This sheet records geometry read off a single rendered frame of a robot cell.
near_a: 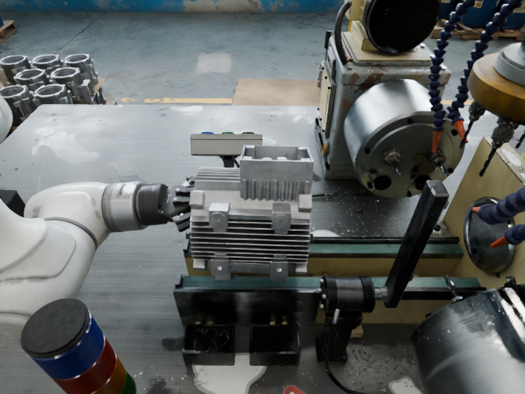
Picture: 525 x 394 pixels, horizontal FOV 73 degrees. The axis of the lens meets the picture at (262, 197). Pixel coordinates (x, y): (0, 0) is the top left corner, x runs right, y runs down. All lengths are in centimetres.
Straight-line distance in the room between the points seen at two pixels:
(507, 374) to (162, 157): 112
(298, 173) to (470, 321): 31
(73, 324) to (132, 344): 46
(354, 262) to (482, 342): 39
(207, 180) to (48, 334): 33
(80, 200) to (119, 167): 64
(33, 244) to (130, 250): 47
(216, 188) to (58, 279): 27
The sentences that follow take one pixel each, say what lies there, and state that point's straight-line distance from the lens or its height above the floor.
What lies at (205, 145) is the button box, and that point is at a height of 107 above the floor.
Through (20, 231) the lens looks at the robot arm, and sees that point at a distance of 58.
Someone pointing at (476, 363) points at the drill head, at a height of 112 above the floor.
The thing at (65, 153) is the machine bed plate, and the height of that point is 80.
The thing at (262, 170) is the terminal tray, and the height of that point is 118.
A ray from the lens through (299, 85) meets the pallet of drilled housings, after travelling 336.
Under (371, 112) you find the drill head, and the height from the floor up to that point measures 113.
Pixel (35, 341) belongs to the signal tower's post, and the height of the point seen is 122.
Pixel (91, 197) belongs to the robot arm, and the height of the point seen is 112.
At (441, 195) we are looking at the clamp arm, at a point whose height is 125.
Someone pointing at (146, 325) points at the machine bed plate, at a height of 80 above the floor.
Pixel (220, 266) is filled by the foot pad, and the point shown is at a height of 105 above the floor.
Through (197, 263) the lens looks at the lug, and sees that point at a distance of 64.
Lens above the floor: 153
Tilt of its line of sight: 42 degrees down
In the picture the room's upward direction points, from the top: straight up
